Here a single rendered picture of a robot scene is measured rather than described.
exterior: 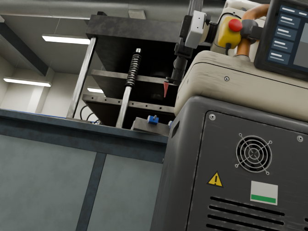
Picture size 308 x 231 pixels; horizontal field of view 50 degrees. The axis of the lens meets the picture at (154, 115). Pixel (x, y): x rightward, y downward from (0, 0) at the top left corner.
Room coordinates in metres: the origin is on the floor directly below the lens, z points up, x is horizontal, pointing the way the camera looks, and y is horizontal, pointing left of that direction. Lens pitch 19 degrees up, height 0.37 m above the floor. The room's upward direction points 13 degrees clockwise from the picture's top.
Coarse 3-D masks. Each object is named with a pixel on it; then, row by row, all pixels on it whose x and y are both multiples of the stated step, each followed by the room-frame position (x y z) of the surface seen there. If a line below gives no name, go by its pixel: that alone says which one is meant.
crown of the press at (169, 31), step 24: (96, 24) 2.46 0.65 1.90; (120, 24) 2.42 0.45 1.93; (144, 24) 2.37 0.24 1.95; (168, 24) 2.33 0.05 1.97; (96, 48) 2.70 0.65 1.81; (120, 48) 2.60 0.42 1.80; (144, 48) 2.51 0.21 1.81; (168, 48) 2.42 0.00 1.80; (120, 72) 3.10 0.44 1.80; (144, 72) 2.98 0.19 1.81; (168, 72) 2.65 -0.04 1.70
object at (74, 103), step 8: (96, 40) 2.50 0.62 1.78; (88, 48) 2.49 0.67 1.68; (88, 56) 2.49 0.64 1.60; (88, 64) 2.50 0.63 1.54; (80, 72) 2.50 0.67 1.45; (80, 80) 2.49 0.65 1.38; (80, 88) 2.49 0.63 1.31; (72, 96) 2.51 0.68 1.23; (80, 96) 2.52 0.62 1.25; (72, 104) 2.49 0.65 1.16; (72, 112) 2.49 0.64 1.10
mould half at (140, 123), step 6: (138, 120) 1.50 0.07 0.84; (144, 120) 1.50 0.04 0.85; (132, 126) 1.68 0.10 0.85; (138, 126) 1.50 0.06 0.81; (144, 126) 1.50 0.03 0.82; (150, 126) 1.50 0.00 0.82; (156, 126) 1.51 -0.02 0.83; (162, 126) 1.51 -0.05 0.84; (168, 126) 1.51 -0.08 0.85; (150, 132) 1.52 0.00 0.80; (156, 132) 1.51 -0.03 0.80; (162, 132) 1.51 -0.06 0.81; (168, 132) 1.51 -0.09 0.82
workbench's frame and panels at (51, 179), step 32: (0, 128) 1.74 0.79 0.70; (32, 128) 1.70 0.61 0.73; (64, 128) 1.67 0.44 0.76; (96, 128) 1.58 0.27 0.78; (0, 160) 1.73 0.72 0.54; (32, 160) 1.69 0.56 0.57; (64, 160) 1.66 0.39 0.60; (96, 160) 1.62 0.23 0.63; (128, 160) 1.59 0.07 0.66; (160, 160) 1.56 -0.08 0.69; (0, 192) 1.72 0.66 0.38; (32, 192) 1.68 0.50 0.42; (64, 192) 1.65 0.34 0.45; (96, 192) 1.62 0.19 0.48; (128, 192) 1.59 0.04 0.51; (0, 224) 1.70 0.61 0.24; (32, 224) 1.67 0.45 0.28; (64, 224) 1.64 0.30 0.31; (96, 224) 1.61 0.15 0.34; (128, 224) 1.58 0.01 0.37
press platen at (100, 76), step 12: (96, 72) 2.57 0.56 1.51; (108, 72) 2.55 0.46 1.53; (108, 84) 2.72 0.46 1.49; (120, 84) 2.66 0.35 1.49; (144, 84) 2.55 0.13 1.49; (156, 84) 2.49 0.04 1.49; (108, 96) 3.02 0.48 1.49; (120, 96) 2.95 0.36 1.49; (132, 96) 2.88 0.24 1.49; (144, 96) 2.81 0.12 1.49; (168, 96) 2.69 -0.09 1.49
